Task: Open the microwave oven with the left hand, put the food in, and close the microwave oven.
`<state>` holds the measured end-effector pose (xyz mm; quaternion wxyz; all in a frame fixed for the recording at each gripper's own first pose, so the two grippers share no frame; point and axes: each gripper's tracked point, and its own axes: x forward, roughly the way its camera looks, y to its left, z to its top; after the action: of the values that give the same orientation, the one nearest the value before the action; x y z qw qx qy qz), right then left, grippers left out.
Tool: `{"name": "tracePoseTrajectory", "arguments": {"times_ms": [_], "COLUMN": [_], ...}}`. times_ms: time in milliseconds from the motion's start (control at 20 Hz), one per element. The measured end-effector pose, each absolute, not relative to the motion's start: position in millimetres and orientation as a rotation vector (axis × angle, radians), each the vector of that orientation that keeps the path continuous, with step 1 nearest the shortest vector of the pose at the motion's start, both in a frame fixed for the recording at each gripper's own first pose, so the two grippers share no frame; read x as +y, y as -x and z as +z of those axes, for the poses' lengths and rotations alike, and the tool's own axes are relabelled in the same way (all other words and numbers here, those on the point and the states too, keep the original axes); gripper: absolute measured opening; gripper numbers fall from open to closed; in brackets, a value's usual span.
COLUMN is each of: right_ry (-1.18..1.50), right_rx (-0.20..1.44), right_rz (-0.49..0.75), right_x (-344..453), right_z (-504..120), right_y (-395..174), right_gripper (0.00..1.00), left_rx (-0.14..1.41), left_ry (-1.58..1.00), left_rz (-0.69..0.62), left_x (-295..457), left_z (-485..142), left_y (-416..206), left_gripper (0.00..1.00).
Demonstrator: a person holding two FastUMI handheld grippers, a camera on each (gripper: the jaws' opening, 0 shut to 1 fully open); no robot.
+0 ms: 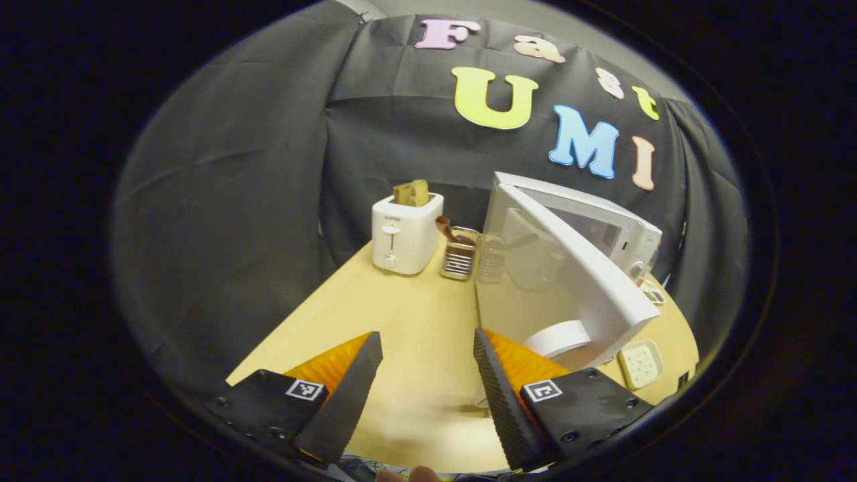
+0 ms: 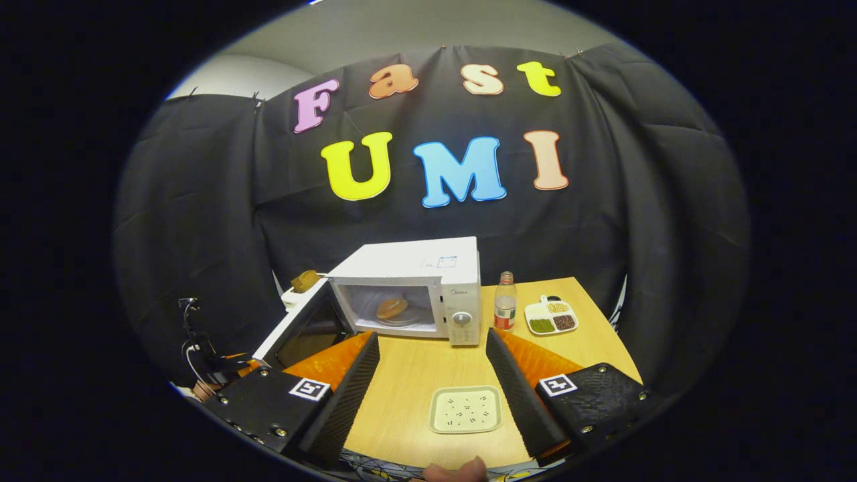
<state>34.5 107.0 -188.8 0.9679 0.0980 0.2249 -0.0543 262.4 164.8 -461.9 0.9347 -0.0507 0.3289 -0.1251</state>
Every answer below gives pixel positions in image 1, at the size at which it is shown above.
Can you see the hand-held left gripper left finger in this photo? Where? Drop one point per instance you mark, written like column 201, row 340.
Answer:
column 348, row 402

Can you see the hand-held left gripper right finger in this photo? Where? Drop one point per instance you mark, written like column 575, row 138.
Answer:
column 505, row 402

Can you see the white microwave oven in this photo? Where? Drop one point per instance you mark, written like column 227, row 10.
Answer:
column 602, row 288

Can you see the pale green rectangular tray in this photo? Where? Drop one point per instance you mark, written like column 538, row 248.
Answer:
column 641, row 365

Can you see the metal mesh utensil holder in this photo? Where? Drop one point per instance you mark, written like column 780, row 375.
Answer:
column 459, row 262

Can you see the white toaster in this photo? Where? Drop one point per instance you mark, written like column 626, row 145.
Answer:
column 402, row 241

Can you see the brown wooden spoon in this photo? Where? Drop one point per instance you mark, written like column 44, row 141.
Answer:
column 447, row 227

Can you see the brown bread slice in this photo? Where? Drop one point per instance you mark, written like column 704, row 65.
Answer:
column 410, row 193

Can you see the black backdrop cloth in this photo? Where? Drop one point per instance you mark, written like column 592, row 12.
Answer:
column 234, row 201

